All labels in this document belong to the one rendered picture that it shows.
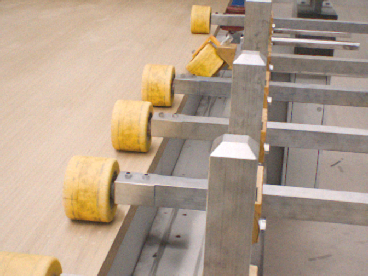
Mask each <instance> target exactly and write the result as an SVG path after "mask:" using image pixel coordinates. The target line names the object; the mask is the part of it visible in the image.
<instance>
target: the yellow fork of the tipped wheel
mask: <svg viewBox="0 0 368 276"><path fill-rule="evenodd" d="M232 39H233V37H232V36H231V35H230V34H229V35H228V36H227V37H226V38H225V39H224V40H223V41H222V42H221V43H220V42H219V41H218V40H217V39H216V38H215V37H214V36H213V35H210V36H209V37H208V38H207V40H206V41H205V42H204V43H203V44H202V45H201V46H200V47H199V48H198V49H197V50H195V49H193V51H192V52H191V53H192V54H193V55H192V57H194V56H195V55H196V54H197V53H198V52H199V51H200V50H201V49H202V48H203V47H204V46H205V45H206V44H207V42H208V41H209V40H211V41H212V42H213V43H214V44H215V45H216V46H217V50H216V52H217V54H218V55H219V56H220V57H222V58H223V59H224V60H225V62H224V63H223V64H222V66H221V67H220V68H219V69H218V70H217V71H216V73H215V74H214V75H213V76H217V77H218V76H219V75H220V71H221V69H222V68H223V67H224V66H225V65H226V64H228V67H227V69H228V70H232V69H233V61H234V57H235V53H236V51H237V45H236V44H230V41H231V40H232Z"/></svg>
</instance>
